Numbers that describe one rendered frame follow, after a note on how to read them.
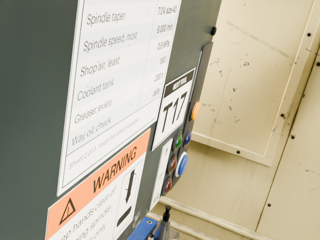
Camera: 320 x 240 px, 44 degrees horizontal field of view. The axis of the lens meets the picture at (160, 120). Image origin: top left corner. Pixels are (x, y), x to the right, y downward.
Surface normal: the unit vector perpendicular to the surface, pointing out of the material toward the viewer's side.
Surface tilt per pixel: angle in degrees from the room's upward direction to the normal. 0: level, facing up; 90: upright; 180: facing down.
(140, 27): 90
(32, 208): 90
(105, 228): 90
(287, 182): 89
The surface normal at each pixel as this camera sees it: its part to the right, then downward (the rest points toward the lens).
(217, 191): -0.36, 0.29
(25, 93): 0.91, 0.30
